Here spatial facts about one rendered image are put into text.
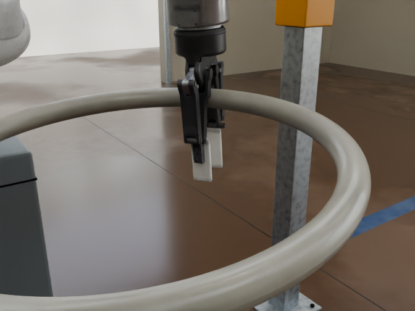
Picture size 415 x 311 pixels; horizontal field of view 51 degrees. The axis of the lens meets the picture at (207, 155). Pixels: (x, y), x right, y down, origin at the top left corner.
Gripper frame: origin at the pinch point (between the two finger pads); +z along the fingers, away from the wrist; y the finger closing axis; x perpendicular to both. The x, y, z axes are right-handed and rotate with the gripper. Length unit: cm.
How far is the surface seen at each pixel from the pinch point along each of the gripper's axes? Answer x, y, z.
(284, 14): -2, -70, -14
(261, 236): -20, -111, 93
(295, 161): 3, -65, 30
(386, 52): 34, -633, 108
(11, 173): -39.9, 3.0, 6.5
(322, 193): 1, -170, 98
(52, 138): -212, -198, 93
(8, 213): -41.1, 5.0, 14.5
